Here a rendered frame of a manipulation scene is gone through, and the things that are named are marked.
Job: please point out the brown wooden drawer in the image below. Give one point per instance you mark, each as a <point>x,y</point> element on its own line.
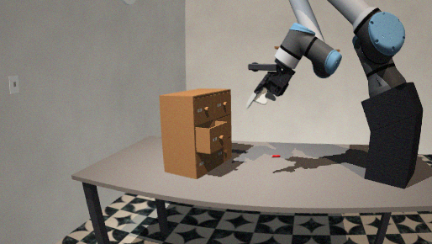
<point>211,136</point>
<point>220,154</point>
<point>203,108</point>
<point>225,118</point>
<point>204,163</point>
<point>221,103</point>

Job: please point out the brown wooden chest of drawers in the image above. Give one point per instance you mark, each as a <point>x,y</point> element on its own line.
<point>178,133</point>

